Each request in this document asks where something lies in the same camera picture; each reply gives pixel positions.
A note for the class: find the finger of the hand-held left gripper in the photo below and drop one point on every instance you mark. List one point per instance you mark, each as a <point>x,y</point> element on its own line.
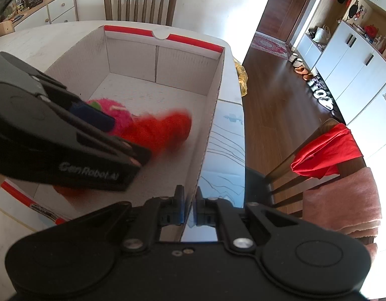
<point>92,117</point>
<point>117,150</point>

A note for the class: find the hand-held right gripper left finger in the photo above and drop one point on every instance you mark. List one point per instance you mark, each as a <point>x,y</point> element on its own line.
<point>181,205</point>

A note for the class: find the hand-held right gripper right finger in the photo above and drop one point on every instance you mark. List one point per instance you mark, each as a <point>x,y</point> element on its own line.
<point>198,208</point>

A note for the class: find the pink plush toy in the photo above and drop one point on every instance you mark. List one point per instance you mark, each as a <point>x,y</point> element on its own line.
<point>117,113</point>

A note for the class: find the red knotted cloth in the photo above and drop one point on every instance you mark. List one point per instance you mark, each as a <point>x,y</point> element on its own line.
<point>161,128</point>

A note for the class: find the white cardboard box red edge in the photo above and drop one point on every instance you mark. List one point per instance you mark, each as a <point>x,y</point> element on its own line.
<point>180,69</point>

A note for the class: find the printed table mat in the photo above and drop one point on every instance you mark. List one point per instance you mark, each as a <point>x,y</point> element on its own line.
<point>227,150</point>

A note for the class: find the wooden chair with black seat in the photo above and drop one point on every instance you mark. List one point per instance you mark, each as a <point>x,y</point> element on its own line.
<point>279,165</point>

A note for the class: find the wooden sideboard white drawers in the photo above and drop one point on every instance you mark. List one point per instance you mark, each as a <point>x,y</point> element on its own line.
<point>62,6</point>

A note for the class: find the yellow plastic bag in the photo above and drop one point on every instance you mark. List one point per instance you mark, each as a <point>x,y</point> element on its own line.
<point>242,78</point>

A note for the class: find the red garment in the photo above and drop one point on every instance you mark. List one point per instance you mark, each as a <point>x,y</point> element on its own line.
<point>327,150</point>

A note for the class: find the pink towel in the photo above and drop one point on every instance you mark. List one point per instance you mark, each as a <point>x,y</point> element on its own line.
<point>340,200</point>

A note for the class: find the row of shoes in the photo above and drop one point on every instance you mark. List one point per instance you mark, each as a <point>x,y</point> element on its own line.
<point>321,95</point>

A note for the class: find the red patterned rug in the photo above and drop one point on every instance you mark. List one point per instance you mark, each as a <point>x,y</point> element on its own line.
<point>268,45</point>

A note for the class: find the white handbag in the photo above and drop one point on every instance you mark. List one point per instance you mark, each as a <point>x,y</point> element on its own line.
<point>321,36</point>

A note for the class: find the white storage cabinet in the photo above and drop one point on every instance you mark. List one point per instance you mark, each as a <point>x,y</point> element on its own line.
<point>352,62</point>

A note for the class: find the brown wooden door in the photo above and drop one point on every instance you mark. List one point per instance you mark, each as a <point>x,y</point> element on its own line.
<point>290,12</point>

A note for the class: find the black bag with red print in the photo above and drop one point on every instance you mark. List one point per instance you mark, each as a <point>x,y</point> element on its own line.
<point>352,11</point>

